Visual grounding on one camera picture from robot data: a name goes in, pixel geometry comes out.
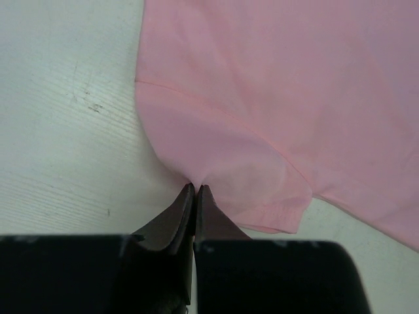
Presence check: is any pink t-shirt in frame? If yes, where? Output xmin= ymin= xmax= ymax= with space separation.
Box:
xmin=135 ymin=1 xmax=418 ymax=249

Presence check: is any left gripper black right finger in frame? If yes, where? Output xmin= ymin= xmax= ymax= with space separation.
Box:
xmin=194 ymin=185 xmax=371 ymax=313

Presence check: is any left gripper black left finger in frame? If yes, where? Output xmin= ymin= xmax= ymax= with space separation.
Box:
xmin=1 ymin=184 xmax=195 ymax=313

